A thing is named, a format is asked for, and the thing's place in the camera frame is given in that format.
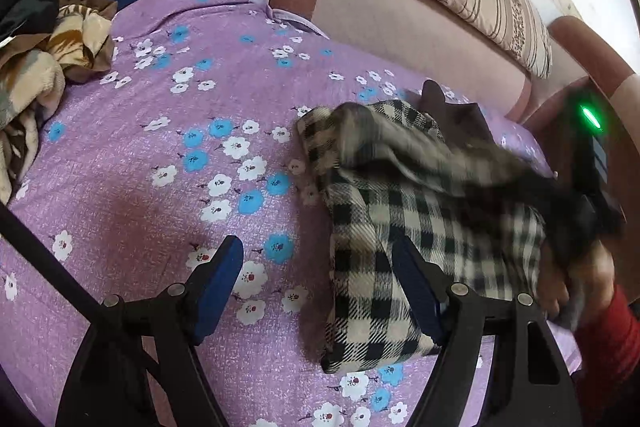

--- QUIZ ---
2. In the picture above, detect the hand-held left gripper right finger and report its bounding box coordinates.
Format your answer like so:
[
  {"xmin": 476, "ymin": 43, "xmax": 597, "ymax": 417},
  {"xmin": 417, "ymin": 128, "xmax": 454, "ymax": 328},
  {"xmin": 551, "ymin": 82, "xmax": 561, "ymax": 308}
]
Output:
[{"xmin": 392, "ymin": 237, "xmax": 583, "ymax": 427}]

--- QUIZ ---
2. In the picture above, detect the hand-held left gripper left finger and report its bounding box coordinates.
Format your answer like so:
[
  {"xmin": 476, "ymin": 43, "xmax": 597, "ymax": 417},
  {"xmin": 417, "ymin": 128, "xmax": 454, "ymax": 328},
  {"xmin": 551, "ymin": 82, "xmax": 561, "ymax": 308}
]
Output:
[{"xmin": 54, "ymin": 234, "xmax": 246, "ymax": 427}]

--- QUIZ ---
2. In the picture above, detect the black and white checked jacket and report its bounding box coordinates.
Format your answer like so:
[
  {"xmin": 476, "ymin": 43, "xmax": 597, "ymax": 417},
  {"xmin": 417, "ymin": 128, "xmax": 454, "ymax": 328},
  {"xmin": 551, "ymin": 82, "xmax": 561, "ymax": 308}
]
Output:
[{"xmin": 297, "ymin": 79, "xmax": 626, "ymax": 375}]

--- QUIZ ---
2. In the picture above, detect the person's right forearm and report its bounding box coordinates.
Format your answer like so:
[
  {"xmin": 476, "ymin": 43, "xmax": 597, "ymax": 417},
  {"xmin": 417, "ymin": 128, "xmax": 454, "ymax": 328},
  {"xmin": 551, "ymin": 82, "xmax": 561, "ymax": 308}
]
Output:
[{"xmin": 575, "ymin": 284, "xmax": 640, "ymax": 413}]

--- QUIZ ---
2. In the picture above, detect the person's right hand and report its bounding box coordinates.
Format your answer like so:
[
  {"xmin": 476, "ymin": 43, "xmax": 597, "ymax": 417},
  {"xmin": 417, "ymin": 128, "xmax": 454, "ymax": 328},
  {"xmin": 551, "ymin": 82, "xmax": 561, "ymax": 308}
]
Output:
[{"xmin": 537, "ymin": 237, "xmax": 616, "ymax": 323}]

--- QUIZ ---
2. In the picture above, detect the purple floral bedsheet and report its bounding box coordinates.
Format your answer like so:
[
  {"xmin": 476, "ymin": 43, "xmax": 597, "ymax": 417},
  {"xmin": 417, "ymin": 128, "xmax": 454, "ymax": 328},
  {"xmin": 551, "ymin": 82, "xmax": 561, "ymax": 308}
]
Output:
[{"xmin": 0, "ymin": 0, "xmax": 586, "ymax": 427}]

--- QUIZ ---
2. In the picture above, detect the beige and brown blanket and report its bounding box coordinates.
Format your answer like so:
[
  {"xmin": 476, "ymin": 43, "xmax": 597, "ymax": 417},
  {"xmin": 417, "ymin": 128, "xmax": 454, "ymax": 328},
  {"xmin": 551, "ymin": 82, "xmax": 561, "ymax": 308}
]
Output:
[{"xmin": 0, "ymin": 0, "xmax": 118, "ymax": 205}]

